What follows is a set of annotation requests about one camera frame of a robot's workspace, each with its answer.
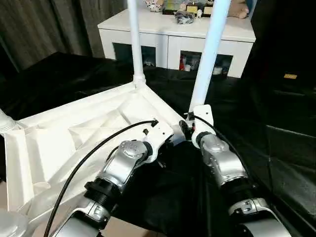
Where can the white plastic table top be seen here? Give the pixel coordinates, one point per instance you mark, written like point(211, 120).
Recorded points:
point(61, 138)

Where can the grey-green curtain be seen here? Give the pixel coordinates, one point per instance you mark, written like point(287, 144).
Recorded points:
point(37, 27)

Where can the black mat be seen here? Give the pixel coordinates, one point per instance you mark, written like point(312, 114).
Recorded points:
point(271, 148)

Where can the small yellow label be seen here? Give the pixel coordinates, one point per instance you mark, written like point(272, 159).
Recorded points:
point(290, 76)

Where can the white plastic bottle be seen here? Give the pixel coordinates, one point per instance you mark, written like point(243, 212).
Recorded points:
point(188, 68)
point(217, 70)

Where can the black and white bundle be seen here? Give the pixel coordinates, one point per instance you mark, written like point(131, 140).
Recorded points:
point(184, 17)

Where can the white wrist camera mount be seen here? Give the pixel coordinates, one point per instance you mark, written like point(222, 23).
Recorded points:
point(160, 133)
point(203, 118)

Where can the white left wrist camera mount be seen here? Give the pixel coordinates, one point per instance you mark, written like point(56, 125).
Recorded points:
point(160, 133)

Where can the white spotted plush toy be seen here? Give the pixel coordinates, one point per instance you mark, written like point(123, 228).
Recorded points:
point(153, 5)

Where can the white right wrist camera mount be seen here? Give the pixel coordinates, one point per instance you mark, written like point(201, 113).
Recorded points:
point(203, 118)

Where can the white cabinet with glass doors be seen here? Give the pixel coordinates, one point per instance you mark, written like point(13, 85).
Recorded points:
point(138, 27)

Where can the red and white bottle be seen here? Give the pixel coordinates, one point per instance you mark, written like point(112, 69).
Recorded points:
point(183, 63)

